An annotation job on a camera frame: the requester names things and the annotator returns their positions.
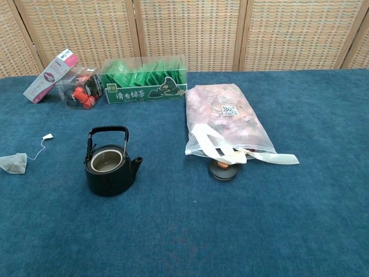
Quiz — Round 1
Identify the pyramid tea bag with string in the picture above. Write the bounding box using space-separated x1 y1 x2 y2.
0 133 55 176

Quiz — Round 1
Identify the plastic bag of pink packets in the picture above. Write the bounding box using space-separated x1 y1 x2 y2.
184 83 300 167

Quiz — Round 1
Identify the black teapot lid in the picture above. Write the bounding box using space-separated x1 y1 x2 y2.
208 160 239 181

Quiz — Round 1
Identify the clear box of green tea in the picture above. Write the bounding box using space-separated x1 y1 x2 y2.
100 55 188 104

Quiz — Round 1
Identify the small black teapot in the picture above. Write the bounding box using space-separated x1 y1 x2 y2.
84 125 144 197

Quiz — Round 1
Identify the blue table mat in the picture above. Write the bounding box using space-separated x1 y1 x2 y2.
0 68 369 277

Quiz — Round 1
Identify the woven folding screen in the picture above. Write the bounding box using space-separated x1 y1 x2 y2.
0 0 369 78

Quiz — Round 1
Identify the clear box of red packets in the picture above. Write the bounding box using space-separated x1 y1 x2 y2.
55 66 104 110

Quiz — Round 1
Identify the white and pink carton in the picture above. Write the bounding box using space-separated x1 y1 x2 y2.
22 48 81 104

